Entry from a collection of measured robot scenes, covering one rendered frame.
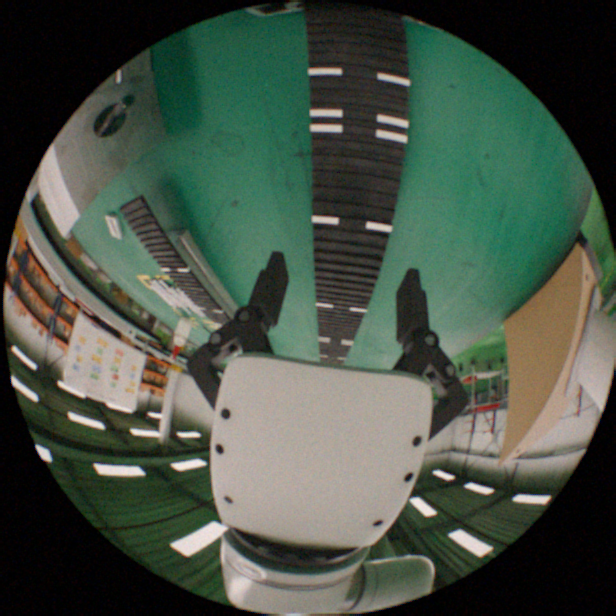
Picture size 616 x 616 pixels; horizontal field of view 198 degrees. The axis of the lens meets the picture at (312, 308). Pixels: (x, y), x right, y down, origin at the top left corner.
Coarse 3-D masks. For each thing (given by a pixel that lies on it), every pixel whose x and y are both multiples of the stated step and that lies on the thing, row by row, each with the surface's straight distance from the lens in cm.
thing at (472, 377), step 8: (472, 360) 397; (472, 368) 396; (488, 368) 483; (464, 376) 418; (472, 376) 394; (480, 376) 442; (488, 376) 466; (472, 384) 392; (472, 392) 389; (472, 400) 387; (472, 408) 388; (480, 408) 418; (488, 408) 414
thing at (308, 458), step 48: (240, 384) 9; (288, 384) 9; (336, 384) 8; (384, 384) 9; (240, 432) 9; (288, 432) 8; (336, 432) 8; (384, 432) 9; (240, 480) 10; (288, 480) 9; (336, 480) 9; (384, 480) 9; (240, 528) 11; (288, 528) 10; (336, 528) 10; (384, 528) 11
